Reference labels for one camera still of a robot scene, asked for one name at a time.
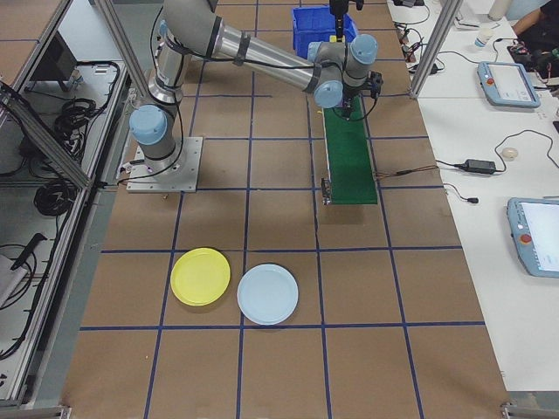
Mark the light blue plastic plate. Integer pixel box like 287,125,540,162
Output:
236,263,300,326

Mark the yellow plastic plate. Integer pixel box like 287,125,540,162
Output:
169,247,231,306

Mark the blue plastic storage bin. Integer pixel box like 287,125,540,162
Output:
290,5,360,60

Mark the green conveyor belt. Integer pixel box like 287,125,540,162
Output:
321,93,379,206

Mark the black power supply brick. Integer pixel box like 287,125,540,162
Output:
465,159,498,175

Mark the grey blue teach pendant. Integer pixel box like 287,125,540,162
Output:
475,60,542,106
506,196,559,279

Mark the white bottle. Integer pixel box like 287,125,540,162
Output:
487,0,514,21

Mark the person in black clothing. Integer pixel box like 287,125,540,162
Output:
510,0,559,58

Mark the white side table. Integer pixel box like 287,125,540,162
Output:
386,0,559,392

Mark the black control box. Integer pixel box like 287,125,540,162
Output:
41,32,79,91

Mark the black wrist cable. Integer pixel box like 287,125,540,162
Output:
360,91,380,121

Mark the red black wire tangle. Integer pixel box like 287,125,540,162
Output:
395,21,438,73

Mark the red black conveyor wire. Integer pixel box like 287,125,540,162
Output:
373,165,440,180

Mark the aluminium profile post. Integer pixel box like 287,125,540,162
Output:
408,0,464,100

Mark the black power supply cable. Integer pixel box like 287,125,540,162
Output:
436,128,559,175

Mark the black cable with plug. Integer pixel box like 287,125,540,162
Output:
443,182,480,205

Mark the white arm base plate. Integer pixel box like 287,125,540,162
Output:
125,135,204,194

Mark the V-shaped metal bar frame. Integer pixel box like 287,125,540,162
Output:
0,0,152,419

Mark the black cable bundle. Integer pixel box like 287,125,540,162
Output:
34,176,75,219
0,233,49,363
54,60,121,145

